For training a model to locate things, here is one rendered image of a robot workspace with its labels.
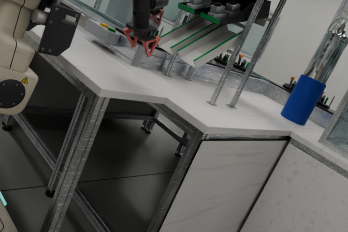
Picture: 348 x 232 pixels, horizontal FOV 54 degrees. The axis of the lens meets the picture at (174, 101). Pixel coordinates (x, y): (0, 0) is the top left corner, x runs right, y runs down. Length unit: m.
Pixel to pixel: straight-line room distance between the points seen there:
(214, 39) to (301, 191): 0.86
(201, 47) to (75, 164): 0.75
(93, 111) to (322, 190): 1.15
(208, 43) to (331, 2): 11.49
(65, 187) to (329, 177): 1.18
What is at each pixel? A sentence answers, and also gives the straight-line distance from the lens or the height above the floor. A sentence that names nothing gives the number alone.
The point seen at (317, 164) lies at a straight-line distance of 1.79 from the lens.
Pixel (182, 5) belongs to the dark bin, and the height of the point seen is 1.20.
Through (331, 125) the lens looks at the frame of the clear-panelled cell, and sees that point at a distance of 1.87.
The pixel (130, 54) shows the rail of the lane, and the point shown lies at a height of 0.90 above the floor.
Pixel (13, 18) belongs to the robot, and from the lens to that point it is 1.17.
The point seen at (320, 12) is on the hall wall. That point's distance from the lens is 12.97.
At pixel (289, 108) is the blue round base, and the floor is 0.92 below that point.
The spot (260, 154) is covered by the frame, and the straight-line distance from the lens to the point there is 1.67.
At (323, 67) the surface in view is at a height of 1.21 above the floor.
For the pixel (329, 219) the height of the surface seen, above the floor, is 0.59.
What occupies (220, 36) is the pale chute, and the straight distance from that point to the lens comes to 1.60.
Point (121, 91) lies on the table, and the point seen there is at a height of 0.86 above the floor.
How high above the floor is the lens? 1.17
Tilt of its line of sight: 14 degrees down
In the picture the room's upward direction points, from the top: 24 degrees clockwise
